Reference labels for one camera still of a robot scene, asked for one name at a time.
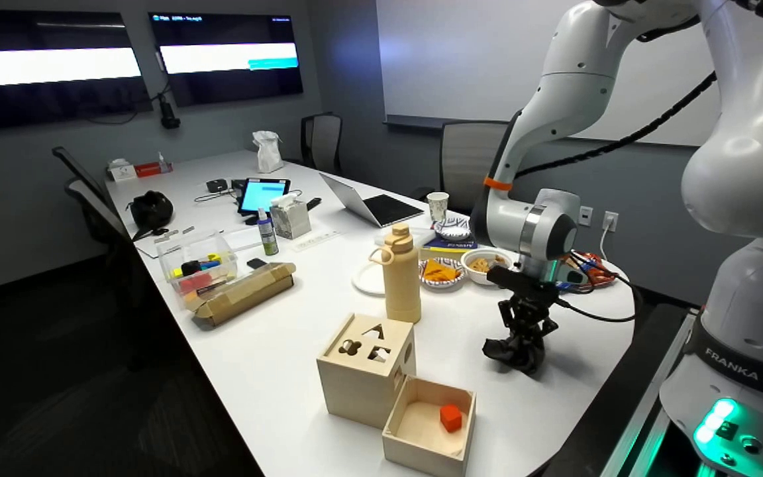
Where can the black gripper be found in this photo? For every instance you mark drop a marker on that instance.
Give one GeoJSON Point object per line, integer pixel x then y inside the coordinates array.
{"type": "Point", "coordinates": [530, 319]}

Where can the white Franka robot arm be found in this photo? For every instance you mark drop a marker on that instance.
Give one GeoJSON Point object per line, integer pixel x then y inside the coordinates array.
{"type": "Point", "coordinates": [753, 160]}

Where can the white bowl of cereal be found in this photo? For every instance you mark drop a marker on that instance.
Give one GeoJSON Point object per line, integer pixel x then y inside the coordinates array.
{"type": "Point", "coordinates": [478, 265]}

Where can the blue snack bag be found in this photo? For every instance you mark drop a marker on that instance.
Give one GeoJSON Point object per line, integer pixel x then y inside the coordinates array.
{"type": "Point", "coordinates": [579, 275]}

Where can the orange block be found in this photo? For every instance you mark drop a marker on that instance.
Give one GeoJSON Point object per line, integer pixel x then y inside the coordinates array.
{"type": "Point", "coordinates": [451, 417]}

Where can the bowl of orange chips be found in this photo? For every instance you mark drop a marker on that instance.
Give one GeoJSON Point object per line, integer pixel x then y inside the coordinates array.
{"type": "Point", "coordinates": [441, 274]}

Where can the red snack bag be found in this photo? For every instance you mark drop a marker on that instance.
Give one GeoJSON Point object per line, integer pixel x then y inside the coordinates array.
{"type": "Point", "coordinates": [605, 272]}

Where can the blue patterned paper bowl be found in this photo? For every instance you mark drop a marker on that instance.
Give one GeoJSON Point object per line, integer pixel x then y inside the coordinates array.
{"type": "Point", "coordinates": [455, 232]}

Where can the beige water bottle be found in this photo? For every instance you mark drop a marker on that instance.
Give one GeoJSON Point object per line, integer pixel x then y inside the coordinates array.
{"type": "Point", "coordinates": [400, 282]}

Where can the open wooden tray box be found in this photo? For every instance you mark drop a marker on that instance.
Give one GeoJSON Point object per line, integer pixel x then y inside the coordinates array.
{"type": "Point", "coordinates": [421, 441]}

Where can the wooden shape sorter box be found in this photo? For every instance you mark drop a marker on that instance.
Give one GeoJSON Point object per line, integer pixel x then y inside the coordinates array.
{"type": "Point", "coordinates": [364, 371]}

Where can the white paper coffee cup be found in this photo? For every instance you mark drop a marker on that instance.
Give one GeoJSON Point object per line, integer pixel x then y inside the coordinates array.
{"type": "Point", "coordinates": [438, 209]}

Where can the round white plate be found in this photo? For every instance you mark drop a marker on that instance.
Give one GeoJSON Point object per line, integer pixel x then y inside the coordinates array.
{"type": "Point", "coordinates": [369, 283]}

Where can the open laptop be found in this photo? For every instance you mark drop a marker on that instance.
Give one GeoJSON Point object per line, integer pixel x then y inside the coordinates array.
{"type": "Point", "coordinates": [384, 209]}

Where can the grey office chair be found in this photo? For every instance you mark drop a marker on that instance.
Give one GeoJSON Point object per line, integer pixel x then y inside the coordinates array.
{"type": "Point", "coordinates": [320, 142]}
{"type": "Point", "coordinates": [98, 213]}
{"type": "Point", "coordinates": [470, 160]}

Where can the white carton box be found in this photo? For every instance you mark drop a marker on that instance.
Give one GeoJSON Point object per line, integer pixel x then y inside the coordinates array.
{"type": "Point", "coordinates": [288, 217]}

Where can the small spray bottle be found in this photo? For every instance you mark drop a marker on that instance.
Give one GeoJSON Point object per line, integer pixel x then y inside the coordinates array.
{"type": "Point", "coordinates": [269, 237]}

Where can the small black phone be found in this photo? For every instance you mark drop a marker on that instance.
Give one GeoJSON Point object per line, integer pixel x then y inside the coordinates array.
{"type": "Point", "coordinates": [257, 264]}

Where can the white whiteboard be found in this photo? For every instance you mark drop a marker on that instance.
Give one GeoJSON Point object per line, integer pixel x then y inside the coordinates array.
{"type": "Point", "coordinates": [451, 61]}

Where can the tablet with blue screen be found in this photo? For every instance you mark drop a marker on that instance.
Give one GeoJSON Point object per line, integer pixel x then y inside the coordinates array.
{"type": "Point", "coordinates": [263, 193]}

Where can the white plastic bag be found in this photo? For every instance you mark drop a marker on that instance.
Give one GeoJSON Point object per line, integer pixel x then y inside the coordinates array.
{"type": "Point", "coordinates": [265, 152]}

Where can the clear plastic container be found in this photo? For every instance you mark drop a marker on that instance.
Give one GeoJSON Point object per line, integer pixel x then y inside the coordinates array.
{"type": "Point", "coordinates": [196, 265]}

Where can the small black device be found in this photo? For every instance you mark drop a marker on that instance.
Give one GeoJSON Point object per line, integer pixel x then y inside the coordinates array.
{"type": "Point", "coordinates": [217, 185]}

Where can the white paper sheet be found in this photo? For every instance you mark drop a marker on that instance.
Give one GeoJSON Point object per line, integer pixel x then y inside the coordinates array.
{"type": "Point", "coordinates": [164, 242]}

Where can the red flat box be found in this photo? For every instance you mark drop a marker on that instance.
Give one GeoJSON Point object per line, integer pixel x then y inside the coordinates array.
{"type": "Point", "coordinates": [149, 167]}

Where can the white tissue box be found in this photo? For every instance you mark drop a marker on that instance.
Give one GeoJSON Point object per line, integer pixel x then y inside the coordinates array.
{"type": "Point", "coordinates": [122, 169]}

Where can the white wall outlet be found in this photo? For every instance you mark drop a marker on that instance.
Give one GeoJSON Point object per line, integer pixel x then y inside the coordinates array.
{"type": "Point", "coordinates": [610, 220]}
{"type": "Point", "coordinates": [586, 215]}

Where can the wall display screen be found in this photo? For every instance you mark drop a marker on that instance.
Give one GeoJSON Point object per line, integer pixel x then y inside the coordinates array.
{"type": "Point", "coordinates": [225, 57]}
{"type": "Point", "coordinates": [46, 70]}

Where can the black wall webcam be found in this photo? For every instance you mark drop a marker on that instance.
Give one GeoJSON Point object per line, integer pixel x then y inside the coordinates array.
{"type": "Point", "coordinates": [168, 109]}

